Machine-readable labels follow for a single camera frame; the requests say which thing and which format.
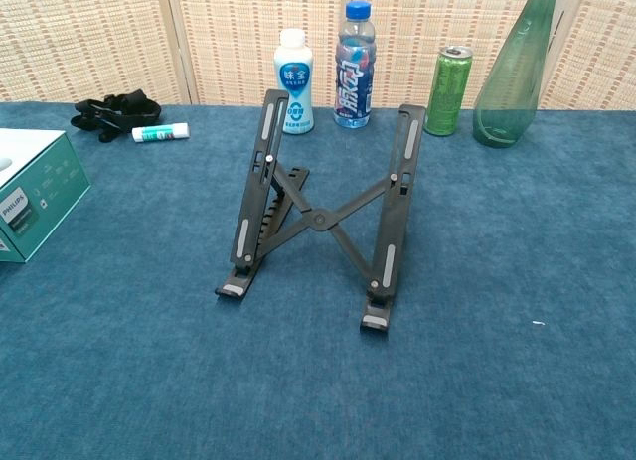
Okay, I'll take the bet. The white green glue stick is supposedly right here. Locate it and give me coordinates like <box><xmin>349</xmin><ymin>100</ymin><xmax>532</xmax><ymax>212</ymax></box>
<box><xmin>131</xmin><ymin>122</ymin><xmax>191</xmax><ymax>144</ymax></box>

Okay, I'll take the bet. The bamboo folding screen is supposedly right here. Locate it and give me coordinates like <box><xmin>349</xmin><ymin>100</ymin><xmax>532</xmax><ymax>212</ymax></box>
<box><xmin>0</xmin><ymin>0</ymin><xmax>636</xmax><ymax>111</ymax></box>

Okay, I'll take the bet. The blue capped sports drink bottle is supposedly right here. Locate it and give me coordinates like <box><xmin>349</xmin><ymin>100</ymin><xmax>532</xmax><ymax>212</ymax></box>
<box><xmin>333</xmin><ymin>0</ymin><xmax>377</xmax><ymax>129</ymax></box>

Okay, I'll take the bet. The black strap bundle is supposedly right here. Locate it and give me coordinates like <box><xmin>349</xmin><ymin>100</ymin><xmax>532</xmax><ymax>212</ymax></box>
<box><xmin>70</xmin><ymin>87</ymin><xmax>163</xmax><ymax>143</ymax></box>

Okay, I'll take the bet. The green drink can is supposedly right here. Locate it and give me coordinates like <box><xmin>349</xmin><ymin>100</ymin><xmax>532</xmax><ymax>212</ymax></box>
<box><xmin>423</xmin><ymin>45</ymin><xmax>473</xmax><ymax>137</ymax></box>

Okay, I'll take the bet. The blue table cloth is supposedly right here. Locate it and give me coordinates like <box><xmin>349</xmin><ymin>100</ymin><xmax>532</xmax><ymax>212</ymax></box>
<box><xmin>0</xmin><ymin>100</ymin><xmax>636</xmax><ymax>460</ymax></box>

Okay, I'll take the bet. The green glass spray bottle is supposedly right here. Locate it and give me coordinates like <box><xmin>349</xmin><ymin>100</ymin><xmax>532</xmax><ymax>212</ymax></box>
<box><xmin>471</xmin><ymin>0</ymin><xmax>558</xmax><ymax>149</ymax></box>

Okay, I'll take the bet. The teal Philips speaker box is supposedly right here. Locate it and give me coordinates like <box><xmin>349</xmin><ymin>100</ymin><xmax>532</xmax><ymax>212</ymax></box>
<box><xmin>0</xmin><ymin>128</ymin><xmax>92</xmax><ymax>264</ymax></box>

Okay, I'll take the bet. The black silver folding laptop stand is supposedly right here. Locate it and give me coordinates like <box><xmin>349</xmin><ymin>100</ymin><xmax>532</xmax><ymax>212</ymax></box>
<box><xmin>214</xmin><ymin>88</ymin><xmax>426</xmax><ymax>335</ymax></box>

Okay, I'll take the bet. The white yogurt drink bottle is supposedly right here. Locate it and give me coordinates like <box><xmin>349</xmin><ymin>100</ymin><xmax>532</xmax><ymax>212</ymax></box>
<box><xmin>273</xmin><ymin>28</ymin><xmax>315</xmax><ymax>135</ymax></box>

